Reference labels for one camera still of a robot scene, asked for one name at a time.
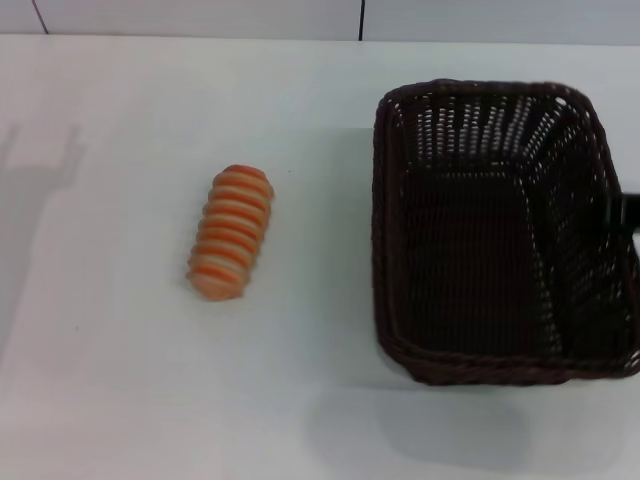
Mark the dark brown woven basket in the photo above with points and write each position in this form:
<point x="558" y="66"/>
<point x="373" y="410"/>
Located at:
<point x="465" y="280"/>

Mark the orange striped bread loaf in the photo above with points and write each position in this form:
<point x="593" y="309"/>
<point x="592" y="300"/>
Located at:
<point x="231" y="231"/>

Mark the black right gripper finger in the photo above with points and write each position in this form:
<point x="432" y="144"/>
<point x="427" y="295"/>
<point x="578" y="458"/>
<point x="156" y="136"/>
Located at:
<point x="624" y="212"/>

